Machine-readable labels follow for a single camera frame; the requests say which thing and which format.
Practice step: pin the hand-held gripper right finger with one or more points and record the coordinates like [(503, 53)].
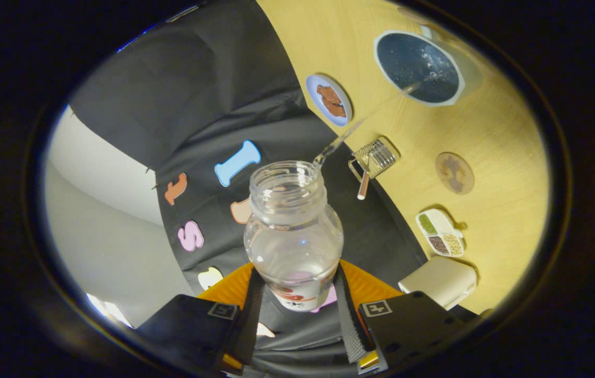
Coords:
[(350, 325)]

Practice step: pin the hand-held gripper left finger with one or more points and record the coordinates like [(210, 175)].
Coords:
[(252, 325)]

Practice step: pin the clear juice bottle red label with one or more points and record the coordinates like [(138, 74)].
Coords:
[(292, 236)]

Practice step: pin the round wooden coaster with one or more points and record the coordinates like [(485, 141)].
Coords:
[(455, 173)]

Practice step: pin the white cup blue inside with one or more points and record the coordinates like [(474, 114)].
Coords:
[(413, 58)]

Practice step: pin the white toaster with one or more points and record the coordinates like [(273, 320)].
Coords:
[(439, 281)]

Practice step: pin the white divided bean tray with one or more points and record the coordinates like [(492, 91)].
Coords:
[(436, 231)]

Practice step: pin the striped straw white tip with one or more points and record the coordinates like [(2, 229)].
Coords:
[(363, 186)]

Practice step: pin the brown meat slice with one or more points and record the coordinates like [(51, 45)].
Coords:
[(327, 94), (336, 109)]

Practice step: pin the blue plate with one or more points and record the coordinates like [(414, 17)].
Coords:
[(314, 86)]

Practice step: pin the wooden table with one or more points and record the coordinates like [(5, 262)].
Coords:
[(502, 131)]

